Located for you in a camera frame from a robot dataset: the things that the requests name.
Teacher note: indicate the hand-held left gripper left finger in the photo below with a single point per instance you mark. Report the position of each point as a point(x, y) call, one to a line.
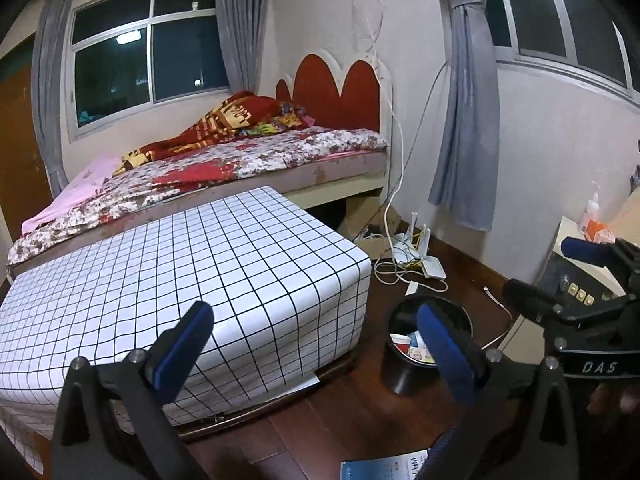
point(182, 350)

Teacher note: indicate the brown wooden door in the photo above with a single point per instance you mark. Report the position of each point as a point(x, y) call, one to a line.
point(20, 150)

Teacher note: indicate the red white paper cup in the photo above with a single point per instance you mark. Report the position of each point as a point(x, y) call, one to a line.
point(400, 342)

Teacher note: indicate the pink cloth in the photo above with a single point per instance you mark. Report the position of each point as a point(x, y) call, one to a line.
point(80, 185)

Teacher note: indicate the black plastic bucket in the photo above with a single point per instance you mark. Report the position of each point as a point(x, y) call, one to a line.
point(400, 380)

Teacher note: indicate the corner white framed window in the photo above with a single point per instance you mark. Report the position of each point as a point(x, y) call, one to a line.
point(550, 10)

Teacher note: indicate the blue white booklet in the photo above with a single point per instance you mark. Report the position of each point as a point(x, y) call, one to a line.
point(380, 467)

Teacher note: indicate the floral bedsheet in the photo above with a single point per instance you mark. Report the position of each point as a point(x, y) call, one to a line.
point(280, 152)

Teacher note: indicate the clear pump bottle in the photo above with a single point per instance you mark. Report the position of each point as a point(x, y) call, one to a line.
point(592, 210)

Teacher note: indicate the tied grey curtain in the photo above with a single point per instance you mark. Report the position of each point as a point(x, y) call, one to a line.
point(470, 110)

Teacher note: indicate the orange white box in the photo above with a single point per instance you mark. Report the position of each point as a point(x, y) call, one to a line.
point(597, 232)

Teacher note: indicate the dark wooden table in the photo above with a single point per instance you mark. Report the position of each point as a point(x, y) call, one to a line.
point(280, 407)

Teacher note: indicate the flat white router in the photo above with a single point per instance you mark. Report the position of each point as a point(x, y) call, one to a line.
point(434, 267)

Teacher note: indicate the brown cardboard box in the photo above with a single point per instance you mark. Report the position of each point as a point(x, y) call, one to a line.
point(357, 215)

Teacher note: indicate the person's right hand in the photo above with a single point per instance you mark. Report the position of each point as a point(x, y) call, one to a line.
point(600, 399)

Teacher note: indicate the large white framed window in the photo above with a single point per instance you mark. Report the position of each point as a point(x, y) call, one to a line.
point(185, 55)

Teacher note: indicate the red printed blanket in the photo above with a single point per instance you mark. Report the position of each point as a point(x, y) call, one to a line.
point(220, 120)

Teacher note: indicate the white bed with red headboard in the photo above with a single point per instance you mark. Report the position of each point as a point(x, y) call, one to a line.
point(345, 180)

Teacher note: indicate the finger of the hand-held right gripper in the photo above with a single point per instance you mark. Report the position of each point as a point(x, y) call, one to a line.
point(530, 296)
point(582, 250)

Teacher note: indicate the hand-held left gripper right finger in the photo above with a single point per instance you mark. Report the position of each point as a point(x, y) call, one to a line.
point(447, 355)

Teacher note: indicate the upright white router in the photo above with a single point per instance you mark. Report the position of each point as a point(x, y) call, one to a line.
point(400, 252)

